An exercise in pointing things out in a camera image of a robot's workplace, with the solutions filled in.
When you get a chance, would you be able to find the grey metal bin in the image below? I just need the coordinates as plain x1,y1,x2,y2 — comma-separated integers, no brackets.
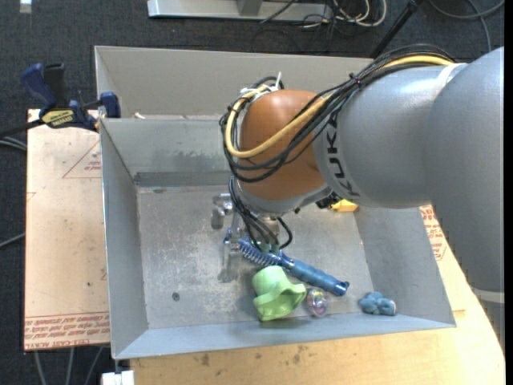
94,45,457,361

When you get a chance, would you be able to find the brown cardboard board, red print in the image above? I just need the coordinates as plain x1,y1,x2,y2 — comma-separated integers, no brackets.
23,108,468,352

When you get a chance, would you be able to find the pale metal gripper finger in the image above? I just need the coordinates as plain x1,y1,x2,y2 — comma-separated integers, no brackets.
217,230,243,284
210,193,234,231

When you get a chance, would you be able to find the small yellow object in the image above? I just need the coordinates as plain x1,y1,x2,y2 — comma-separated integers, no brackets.
333,198,358,214

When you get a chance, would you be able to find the blue handled wire brush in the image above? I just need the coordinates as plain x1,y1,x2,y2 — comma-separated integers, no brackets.
237,237,350,297

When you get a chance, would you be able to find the light green crumpled cup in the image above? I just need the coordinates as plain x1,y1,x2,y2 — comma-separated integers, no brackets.
251,265,308,322

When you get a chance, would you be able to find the blue-grey lumpy toy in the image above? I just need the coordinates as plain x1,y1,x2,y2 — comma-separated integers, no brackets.
357,290,398,318

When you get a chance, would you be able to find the small iridescent spinning top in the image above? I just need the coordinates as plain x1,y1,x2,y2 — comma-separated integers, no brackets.
306,287,332,318

